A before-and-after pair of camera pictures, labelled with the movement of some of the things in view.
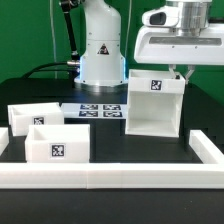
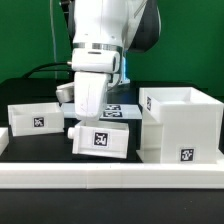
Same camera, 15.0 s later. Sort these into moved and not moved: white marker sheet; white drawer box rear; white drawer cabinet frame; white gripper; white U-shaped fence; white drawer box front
Moved: white gripper; white drawer cabinet frame; white drawer box front
Not moved: white drawer box rear; white marker sheet; white U-shaped fence
